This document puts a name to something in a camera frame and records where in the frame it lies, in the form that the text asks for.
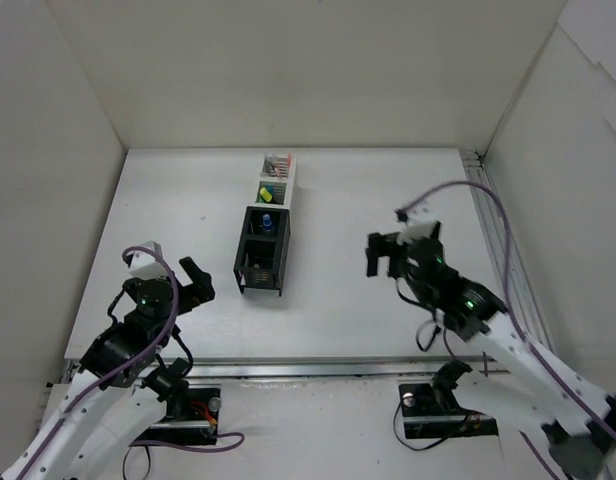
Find clear blue-tip glue bottle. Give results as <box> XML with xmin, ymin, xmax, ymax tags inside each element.
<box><xmin>261</xmin><ymin>213</ymin><xmax>274</xmax><ymax>235</ymax></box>

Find yellow cap highlighter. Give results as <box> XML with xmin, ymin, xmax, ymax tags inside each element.
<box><xmin>259</xmin><ymin>187</ymin><xmax>274</xmax><ymax>204</ymax></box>

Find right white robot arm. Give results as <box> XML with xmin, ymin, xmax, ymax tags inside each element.
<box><xmin>365</xmin><ymin>222</ymin><xmax>616</xmax><ymax>479</ymax></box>

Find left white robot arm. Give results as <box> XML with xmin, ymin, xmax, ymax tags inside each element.
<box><xmin>0</xmin><ymin>246</ymin><xmax>215</xmax><ymax>479</ymax></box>

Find black two-slot container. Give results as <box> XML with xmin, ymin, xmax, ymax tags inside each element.
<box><xmin>233</xmin><ymin>205</ymin><xmax>291</xmax><ymax>296</ymax></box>

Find white two-slot container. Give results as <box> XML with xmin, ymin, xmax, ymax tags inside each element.
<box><xmin>254</xmin><ymin>153</ymin><xmax>297</xmax><ymax>210</ymax></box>

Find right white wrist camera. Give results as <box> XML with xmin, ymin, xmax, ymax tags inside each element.
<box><xmin>397</xmin><ymin>206</ymin><xmax>439</xmax><ymax>245</ymax></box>

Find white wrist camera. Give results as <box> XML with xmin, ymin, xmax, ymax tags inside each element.
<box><xmin>397</xmin><ymin>206</ymin><xmax>439</xmax><ymax>245</ymax></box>
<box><xmin>122</xmin><ymin>250</ymin><xmax>167</xmax><ymax>280</ymax></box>

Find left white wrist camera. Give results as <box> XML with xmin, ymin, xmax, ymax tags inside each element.
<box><xmin>122</xmin><ymin>250</ymin><xmax>167</xmax><ymax>280</ymax></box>

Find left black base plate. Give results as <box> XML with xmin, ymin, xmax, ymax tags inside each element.
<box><xmin>137</xmin><ymin>385</ymin><xmax>222</xmax><ymax>447</ymax></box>

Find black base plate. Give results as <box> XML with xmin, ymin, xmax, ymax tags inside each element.
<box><xmin>397</xmin><ymin>383</ymin><xmax>499</xmax><ymax>442</ymax></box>
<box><xmin>137</xmin><ymin>385</ymin><xmax>222</xmax><ymax>447</ymax></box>

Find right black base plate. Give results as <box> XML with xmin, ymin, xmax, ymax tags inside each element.
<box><xmin>397</xmin><ymin>383</ymin><xmax>499</xmax><ymax>442</ymax></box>

